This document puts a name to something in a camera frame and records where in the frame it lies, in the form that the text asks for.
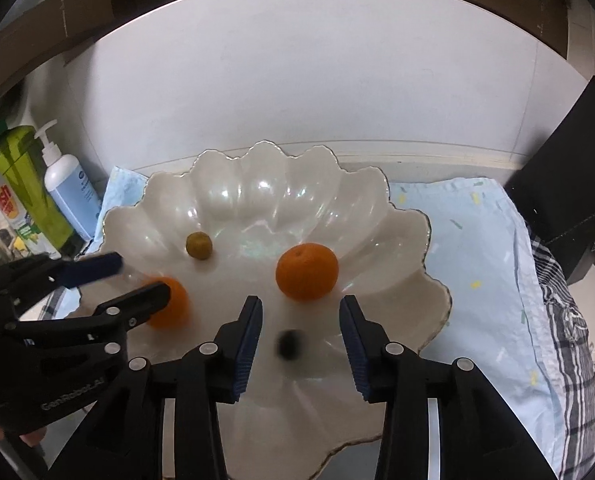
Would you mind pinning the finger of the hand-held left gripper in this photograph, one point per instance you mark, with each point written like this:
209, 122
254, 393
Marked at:
92, 268
137, 305

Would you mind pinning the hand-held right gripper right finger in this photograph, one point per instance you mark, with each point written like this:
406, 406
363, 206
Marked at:
353, 350

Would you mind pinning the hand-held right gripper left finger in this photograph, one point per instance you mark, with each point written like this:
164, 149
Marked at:
247, 347

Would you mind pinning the orange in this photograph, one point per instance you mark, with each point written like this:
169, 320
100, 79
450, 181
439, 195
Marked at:
307, 272
175, 306

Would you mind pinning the small dark round fruit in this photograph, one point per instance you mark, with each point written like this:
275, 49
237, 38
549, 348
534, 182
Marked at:
290, 344

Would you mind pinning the small green fruit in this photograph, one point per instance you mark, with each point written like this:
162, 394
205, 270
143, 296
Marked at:
199, 246

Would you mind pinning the white scalloped bowl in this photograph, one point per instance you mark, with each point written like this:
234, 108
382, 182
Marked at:
257, 210

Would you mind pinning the person's left hand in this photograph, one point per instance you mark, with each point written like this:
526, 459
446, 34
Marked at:
32, 436

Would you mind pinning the white pump bottle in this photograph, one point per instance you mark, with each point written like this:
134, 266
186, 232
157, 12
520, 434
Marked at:
69, 185

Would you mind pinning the green bottle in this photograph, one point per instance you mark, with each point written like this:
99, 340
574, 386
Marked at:
22, 170

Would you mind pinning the light blue cloth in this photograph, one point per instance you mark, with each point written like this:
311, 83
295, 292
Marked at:
477, 270

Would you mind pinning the plaid cloth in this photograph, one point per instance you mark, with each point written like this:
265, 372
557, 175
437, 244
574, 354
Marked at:
567, 340

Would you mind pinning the black knife block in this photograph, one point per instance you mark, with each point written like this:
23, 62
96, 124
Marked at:
567, 175

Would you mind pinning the dark brown wall cabinet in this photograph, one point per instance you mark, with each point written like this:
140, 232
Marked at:
77, 0

